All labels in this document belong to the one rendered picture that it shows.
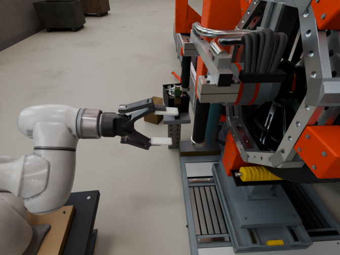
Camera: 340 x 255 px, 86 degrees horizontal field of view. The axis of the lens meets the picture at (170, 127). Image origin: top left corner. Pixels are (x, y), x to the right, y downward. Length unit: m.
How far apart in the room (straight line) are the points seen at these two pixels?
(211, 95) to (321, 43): 0.23
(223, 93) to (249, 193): 0.77
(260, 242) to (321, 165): 0.72
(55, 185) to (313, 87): 0.62
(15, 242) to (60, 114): 0.48
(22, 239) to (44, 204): 0.33
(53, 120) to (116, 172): 0.97
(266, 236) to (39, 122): 1.07
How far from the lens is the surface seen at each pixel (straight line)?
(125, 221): 1.27
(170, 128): 1.42
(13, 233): 0.85
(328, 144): 0.46
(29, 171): 0.55
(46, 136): 0.57
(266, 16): 0.66
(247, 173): 0.80
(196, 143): 0.53
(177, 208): 1.27
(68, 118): 0.56
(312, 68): 0.49
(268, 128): 0.82
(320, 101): 0.47
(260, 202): 1.14
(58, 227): 0.98
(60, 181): 0.56
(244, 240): 1.10
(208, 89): 0.43
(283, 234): 1.19
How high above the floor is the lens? 1.13
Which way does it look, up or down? 39 degrees down
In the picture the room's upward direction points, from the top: straight up
